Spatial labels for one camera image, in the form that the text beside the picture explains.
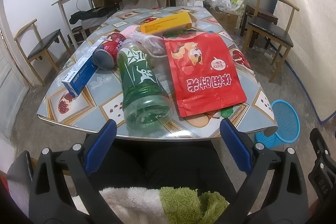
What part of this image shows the green plastic bottle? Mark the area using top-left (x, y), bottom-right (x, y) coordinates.
top-left (117, 39), bottom-right (173, 132)

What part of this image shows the blue white toothpaste box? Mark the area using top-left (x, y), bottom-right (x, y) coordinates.
top-left (62, 35), bottom-right (108, 97)

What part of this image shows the red snack bag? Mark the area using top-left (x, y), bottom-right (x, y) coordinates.
top-left (164, 32), bottom-right (247, 118)

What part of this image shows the red drink can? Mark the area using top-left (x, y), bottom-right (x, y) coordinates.
top-left (92, 32), bottom-right (126, 71)

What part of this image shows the yellow cardboard box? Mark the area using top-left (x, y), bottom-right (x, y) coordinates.
top-left (138, 12), bottom-right (197, 35)

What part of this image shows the pink sponge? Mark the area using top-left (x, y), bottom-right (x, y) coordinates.
top-left (121, 25), bottom-right (141, 39)

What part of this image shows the blue plastic trash basket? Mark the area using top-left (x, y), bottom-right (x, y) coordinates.
top-left (255, 100), bottom-right (300, 148)

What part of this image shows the cardboard box with trash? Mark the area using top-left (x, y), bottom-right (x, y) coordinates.
top-left (203, 0), bottom-right (245, 35)

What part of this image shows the patterned fruit tablecloth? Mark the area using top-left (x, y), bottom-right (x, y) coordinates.
top-left (38, 6), bottom-right (278, 140)

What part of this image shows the wooden chair right side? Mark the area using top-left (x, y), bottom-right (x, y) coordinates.
top-left (241, 0), bottom-right (299, 83)

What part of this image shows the wooden chair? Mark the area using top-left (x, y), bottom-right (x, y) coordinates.
top-left (241, 0), bottom-right (299, 83)
top-left (14, 19), bottom-right (72, 86)

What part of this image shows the wooden chair left side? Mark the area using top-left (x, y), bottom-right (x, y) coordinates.
top-left (14, 19), bottom-right (72, 86)

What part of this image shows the black clothes pile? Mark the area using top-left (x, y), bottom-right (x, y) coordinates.
top-left (69, 5), bottom-right (119, 24)

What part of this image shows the white mattress blue trim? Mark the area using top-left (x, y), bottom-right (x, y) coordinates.
top-left (287, 0), bottom-right (335, 123)

